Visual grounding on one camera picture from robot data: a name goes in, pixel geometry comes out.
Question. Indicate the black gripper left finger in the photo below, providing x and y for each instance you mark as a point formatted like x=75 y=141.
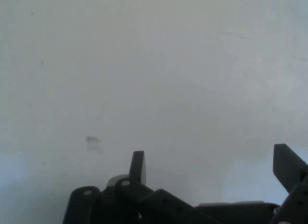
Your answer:
x=125 y=204

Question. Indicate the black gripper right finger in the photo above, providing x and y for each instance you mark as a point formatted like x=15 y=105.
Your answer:
x=288 y=166

